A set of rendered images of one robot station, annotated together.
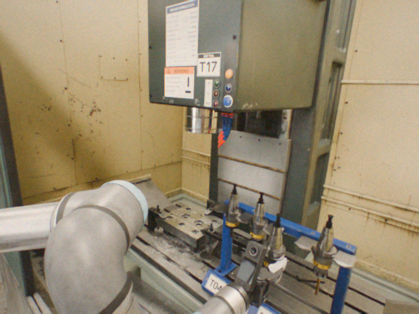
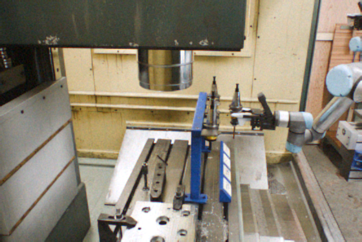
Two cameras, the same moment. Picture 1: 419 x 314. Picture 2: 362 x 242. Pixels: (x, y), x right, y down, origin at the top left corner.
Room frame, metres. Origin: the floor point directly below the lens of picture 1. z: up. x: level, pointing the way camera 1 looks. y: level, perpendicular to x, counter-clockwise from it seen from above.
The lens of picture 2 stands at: (1.61, 0.81, 1.74)
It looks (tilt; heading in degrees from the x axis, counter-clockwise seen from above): 22 degrees down; 236
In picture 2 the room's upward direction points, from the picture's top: straight up
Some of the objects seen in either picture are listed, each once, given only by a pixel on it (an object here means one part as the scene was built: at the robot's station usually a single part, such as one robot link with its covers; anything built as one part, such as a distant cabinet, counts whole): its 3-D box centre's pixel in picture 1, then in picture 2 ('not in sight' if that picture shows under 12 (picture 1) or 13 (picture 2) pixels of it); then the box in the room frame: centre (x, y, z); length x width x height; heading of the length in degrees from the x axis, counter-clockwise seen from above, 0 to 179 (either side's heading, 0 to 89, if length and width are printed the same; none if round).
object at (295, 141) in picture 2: not in sight; (297, 138); (0.41, -0.02, 1.07); 0.11 x 0.08 x 0.11; 177
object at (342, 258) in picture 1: (344, 260); not in sight; (0.61, -0.39, 1.21); 0.07 x 0.05 x 0.01; 139
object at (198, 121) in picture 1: (202, 118); (165, 63); (1.15, 0.04, 1.53); 0.16 x 0.16 x 0.12
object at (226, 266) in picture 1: (227, 239); (195, 169); (0.94, -0.09, 1.05); 0.10 x 0.05 x 0.30; 139
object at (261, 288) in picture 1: (247, 288); (263, 119); (0.54, -0.12, 1.16); 0.12 x 0.08 x 0.09; 139
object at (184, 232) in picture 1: (191, 223); (160, 236); (1.21, 0.07, 0.97); 0.29 x 0.23 x 0.05; 49
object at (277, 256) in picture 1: (273, 250); (235, 108); (0.64, -0.20, 1.21); 0.06 x 0.06 x 0.03
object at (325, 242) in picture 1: (326, 237); (213, 90); (0.65, -0.35, 1.26); 0.04 x 0.04 x 0.07
